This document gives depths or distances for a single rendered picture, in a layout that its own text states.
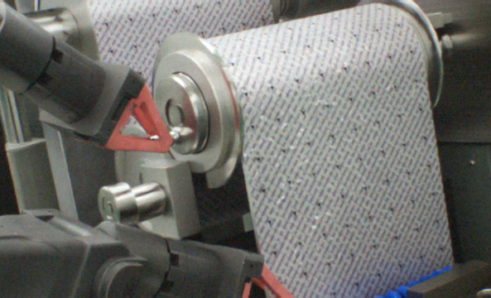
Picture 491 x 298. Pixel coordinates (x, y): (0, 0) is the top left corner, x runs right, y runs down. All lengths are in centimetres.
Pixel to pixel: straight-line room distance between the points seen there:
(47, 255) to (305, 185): 31
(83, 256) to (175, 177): 23
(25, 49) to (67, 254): 18
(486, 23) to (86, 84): 45
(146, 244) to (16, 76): 17
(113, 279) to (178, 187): 22
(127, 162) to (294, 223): 23
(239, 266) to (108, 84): 19
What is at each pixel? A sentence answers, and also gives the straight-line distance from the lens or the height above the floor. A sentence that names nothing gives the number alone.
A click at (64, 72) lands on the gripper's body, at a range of 81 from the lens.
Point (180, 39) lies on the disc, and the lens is 91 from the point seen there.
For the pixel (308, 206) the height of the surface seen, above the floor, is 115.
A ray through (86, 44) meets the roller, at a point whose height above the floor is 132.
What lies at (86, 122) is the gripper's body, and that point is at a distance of 83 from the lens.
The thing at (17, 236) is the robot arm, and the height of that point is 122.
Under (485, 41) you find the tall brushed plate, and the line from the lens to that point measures 108.
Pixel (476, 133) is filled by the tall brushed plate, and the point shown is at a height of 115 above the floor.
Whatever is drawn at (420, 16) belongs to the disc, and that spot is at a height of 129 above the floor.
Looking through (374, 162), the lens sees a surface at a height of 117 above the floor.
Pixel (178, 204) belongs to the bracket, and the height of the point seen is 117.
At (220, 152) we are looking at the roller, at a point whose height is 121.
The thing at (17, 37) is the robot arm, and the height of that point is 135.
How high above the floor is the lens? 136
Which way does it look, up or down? 9 degrees down
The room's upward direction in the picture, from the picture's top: 10 degrees counter-clockwise
